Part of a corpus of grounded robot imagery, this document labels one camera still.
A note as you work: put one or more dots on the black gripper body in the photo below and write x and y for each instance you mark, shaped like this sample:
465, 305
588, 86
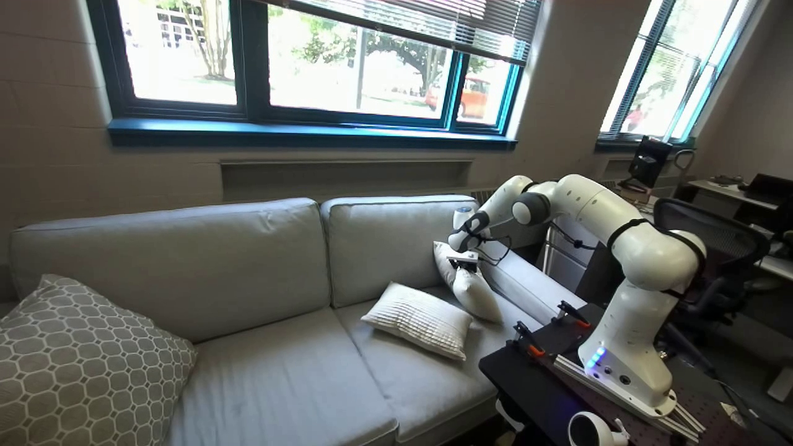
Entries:
466, 246

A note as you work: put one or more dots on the black mesh office chair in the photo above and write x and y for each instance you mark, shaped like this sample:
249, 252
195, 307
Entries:
728, 239

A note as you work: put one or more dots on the cluttered office desk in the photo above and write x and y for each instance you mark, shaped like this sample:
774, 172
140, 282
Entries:
745, 202

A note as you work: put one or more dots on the metal robot base rail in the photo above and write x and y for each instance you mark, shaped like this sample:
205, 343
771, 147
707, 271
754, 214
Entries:
610, 391

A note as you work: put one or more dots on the light grey sofa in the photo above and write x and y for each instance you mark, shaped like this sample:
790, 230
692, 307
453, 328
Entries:
274, 274

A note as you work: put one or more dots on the black device on sill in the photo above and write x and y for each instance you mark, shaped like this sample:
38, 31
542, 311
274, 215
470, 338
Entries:
650, 162

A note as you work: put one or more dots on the narrow teal framed window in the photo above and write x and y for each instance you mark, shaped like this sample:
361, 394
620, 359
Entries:
670, 65

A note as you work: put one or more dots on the cream striped pillow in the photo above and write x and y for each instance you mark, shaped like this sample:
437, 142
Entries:
418, 321
476, 298

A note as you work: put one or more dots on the black orange clamp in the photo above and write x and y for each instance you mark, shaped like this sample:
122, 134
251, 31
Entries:
533, 348
573, 312

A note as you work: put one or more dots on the grey window blinds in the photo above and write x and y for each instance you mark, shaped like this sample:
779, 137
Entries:
429, 20

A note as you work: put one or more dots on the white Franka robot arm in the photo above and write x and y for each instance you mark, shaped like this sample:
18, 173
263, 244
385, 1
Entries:
636, 248

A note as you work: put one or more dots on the grey lattice patterned pillow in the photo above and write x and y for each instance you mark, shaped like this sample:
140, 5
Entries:
75, 373

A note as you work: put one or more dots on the black robot table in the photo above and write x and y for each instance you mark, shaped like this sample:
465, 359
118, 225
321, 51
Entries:
536, 391

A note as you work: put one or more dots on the wide teal framed window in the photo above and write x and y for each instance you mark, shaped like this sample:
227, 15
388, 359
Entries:
249, 58

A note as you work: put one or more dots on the white cup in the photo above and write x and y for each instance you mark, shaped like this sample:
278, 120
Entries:
591, 430

